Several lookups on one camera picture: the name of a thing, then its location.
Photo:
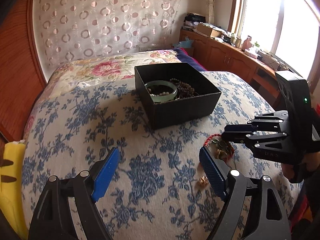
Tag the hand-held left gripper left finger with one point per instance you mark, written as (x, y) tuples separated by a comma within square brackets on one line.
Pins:
[(106, 175)]

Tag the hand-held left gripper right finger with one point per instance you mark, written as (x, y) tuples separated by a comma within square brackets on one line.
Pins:
[(212, 172)]

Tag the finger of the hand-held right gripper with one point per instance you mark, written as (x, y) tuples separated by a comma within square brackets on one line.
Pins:
[(237, 128), (235, 137)]

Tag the black square box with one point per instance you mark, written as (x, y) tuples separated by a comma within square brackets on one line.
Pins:
[(175, 115)]

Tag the green jade bangle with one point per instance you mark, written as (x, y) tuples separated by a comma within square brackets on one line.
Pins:
[(162, 99)]

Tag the person's right forearm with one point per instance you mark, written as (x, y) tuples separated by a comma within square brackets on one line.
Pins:
[(312, 200)]

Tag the person's right hand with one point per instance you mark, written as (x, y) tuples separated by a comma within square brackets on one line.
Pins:
[(312, 161)]

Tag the small gold ornament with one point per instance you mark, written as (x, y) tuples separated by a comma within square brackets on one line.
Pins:
[(203, 181)]

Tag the blue floral bedsheet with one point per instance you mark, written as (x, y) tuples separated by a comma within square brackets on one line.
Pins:
[(140, 170)]

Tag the wooden cabinet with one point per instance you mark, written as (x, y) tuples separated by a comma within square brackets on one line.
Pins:
[(225, 55)]

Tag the pink figurine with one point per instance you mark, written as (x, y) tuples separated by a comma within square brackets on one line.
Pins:
[(247, 42)]

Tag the large window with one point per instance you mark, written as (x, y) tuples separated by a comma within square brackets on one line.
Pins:
[(275, 17)]

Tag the navy blanket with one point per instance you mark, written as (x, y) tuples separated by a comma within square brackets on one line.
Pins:
[(190, 58)]

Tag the yellow plush toy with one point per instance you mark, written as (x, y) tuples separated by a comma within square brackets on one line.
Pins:
[(11, 180)]

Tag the blue plastic bag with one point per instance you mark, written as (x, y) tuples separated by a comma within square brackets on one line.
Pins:
[(185, 43)]

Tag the open cardboard box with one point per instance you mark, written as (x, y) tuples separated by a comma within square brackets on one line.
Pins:
[(207, 31)]

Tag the pink floral blanket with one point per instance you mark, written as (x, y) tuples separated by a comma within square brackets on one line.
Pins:
[(100, 67)]

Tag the pile of dark clutter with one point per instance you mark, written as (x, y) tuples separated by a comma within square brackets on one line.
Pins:
[(193, 20)]

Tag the pale window curtain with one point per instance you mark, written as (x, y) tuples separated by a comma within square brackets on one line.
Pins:
[(212, 2)]

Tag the circle patterned sheer cloth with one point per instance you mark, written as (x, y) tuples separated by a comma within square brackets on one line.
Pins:
[(107, 20)]

